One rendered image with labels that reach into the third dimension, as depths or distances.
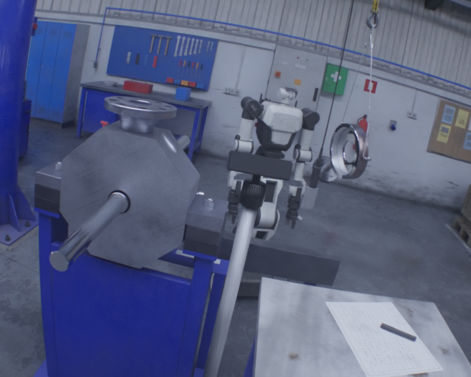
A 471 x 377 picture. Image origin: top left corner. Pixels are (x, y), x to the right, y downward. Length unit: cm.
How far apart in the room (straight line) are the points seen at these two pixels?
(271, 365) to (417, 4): 644
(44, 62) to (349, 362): 664
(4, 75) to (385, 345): 294
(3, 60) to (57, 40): 389
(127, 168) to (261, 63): 528
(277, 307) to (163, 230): 47
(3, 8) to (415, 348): 320
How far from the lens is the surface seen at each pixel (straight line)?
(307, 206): 230
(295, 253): 184
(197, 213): 138
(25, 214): 364
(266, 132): 275
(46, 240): 168
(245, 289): 293
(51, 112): 713
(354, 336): 138
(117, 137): 138
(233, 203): 281
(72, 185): 149
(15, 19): 320
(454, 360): 148
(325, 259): 187
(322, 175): 296
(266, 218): 282
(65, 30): 699
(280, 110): 272
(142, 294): 161
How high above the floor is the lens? 163
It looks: 15 degrees down
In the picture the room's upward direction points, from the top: 12 degrees clockwise
